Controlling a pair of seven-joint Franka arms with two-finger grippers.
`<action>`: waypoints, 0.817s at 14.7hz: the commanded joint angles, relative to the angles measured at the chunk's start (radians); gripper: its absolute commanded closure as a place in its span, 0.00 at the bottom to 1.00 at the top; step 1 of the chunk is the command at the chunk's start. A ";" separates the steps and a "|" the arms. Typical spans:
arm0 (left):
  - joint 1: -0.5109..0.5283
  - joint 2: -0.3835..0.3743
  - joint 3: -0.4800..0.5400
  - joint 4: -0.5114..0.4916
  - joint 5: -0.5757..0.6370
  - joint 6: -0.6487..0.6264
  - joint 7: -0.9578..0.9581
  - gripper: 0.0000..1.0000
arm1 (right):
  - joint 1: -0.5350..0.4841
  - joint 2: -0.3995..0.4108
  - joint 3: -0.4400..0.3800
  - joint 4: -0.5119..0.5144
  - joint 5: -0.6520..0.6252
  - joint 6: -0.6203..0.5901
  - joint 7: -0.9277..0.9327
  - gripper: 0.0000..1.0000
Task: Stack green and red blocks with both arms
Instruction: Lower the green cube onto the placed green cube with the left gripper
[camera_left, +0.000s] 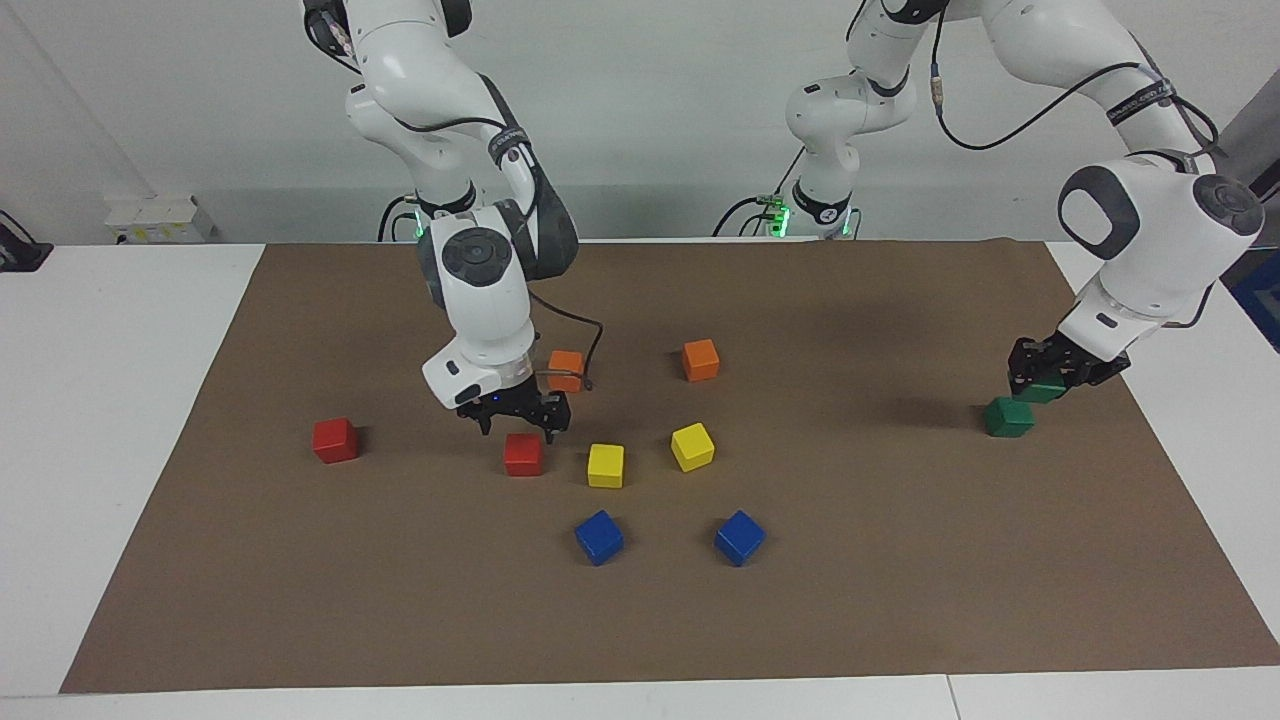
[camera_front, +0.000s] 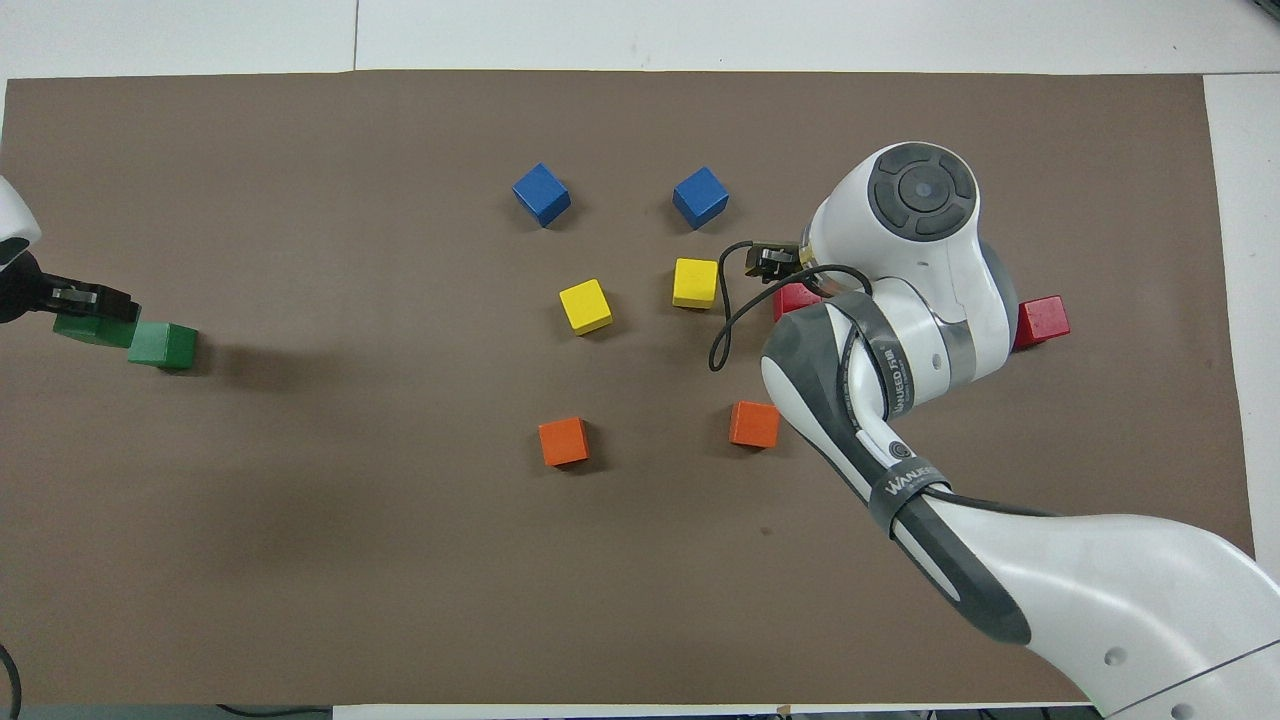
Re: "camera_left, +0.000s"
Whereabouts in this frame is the yellow wooden block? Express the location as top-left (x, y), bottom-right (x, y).
top-left (586, 443), bottom-right (626, 490)
top-left (670, 422), bottom-right (717, 473)

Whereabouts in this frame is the blue wooden block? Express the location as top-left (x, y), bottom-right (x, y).
top-left (574, 510), bottom-right (625, 567)
top-left (713, 510), bottom-right (767, 568)

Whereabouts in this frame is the blue box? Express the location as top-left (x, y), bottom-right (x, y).
top-left (1232, 250), bottom-right (1280, 351)

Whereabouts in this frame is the brown table mat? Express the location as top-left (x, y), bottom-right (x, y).
top-left (60, 238), bottom-right (1280, 694)

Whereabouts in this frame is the white power strip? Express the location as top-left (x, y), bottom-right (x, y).
top-left (105, 193), bottom-right (216, 244)

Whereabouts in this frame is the black flat device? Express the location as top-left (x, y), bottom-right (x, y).
top-left (0, 210), bottom-right (53, 273)

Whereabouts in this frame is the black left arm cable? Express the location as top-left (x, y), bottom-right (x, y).
top-left (850, 0), bottom-right (1221, 156)

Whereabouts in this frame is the black left base cable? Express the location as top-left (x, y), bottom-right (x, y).
top-left (712, 150), bottom-right (806, 238)

